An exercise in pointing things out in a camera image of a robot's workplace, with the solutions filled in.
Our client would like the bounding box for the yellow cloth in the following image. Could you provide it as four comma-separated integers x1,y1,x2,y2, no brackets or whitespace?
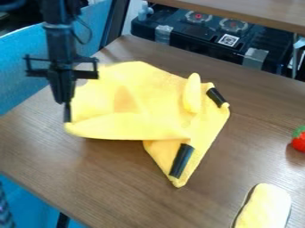
62,61,232,189

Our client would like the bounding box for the red toy strawberry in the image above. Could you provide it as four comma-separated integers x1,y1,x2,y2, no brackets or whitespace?
290,125,305,153

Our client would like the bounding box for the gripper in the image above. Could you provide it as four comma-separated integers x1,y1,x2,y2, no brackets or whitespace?
22,53,101,123

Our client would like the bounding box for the toy stove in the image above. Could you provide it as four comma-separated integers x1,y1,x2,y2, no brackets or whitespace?
129,7,296,75

